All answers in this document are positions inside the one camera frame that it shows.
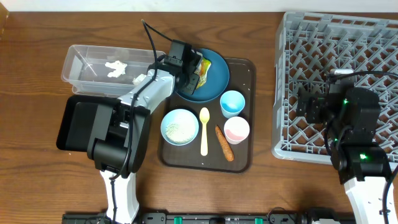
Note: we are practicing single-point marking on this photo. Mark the clear plastic bin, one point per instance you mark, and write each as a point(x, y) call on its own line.
point(84, 68)

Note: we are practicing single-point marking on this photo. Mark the light blue bowl with rice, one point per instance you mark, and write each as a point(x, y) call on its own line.
point(179, 127)

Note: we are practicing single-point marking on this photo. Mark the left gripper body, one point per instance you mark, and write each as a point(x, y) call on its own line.
point(183, 74)

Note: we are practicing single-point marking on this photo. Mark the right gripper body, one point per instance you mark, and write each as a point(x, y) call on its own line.
point(318, 113)

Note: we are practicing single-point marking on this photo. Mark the yellow plastic spoon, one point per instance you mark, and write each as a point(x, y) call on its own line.
point(204, 118)

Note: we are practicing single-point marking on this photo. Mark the orange carrot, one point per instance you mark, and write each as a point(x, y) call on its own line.
point(227, 151)

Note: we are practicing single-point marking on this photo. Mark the dark blue plate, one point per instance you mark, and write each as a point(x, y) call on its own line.
point(216, 82)

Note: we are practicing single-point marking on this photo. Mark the yellow green snack wrapper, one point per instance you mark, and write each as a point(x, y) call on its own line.
point(202, 71)

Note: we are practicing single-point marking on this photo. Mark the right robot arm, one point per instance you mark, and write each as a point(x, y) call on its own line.
point(349, 115)

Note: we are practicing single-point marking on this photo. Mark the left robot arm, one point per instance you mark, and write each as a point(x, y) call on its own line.
point(119, 174)

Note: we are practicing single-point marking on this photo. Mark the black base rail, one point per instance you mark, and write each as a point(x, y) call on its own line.
point(161, 218)

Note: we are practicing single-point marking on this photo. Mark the grey dishwasher rack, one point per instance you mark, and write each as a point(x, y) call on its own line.
point(307, 47)

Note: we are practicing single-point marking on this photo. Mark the pink cup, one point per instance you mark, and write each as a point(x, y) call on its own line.
point(236, 129)

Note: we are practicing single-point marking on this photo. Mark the black tray bin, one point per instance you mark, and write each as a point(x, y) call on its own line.
point(92, 124)

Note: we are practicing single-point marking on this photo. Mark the light blue cup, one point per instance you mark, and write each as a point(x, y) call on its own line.
point(232, 103)

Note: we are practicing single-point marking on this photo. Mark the brown serving tray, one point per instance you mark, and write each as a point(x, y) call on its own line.
point(243, 80)

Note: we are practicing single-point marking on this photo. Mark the white tissue large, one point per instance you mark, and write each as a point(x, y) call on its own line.
point(139, 79)

